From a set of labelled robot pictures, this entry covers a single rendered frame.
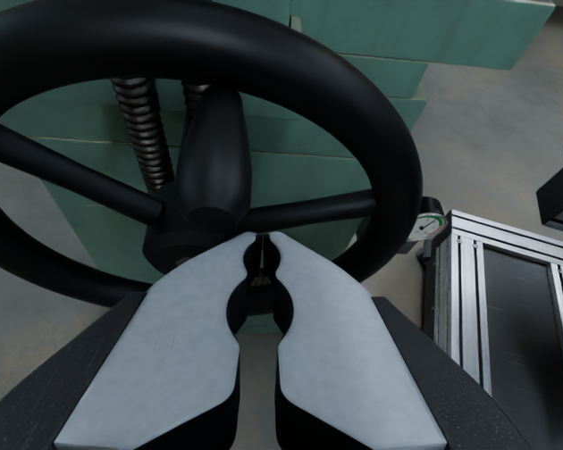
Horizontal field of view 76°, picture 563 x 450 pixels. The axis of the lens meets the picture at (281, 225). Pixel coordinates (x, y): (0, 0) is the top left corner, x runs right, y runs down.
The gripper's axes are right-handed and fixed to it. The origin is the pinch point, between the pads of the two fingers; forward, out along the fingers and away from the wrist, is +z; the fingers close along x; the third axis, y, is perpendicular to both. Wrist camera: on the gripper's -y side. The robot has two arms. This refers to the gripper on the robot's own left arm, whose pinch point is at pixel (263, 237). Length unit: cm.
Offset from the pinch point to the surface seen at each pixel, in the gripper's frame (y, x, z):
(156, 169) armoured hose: 2.9, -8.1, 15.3
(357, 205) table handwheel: 2.3, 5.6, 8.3
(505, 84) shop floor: 8, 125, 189
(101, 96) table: -2.2, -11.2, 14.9
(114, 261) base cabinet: 30, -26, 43
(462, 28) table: -8.0, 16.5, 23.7
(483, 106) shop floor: 18, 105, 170
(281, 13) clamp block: -7.5, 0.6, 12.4
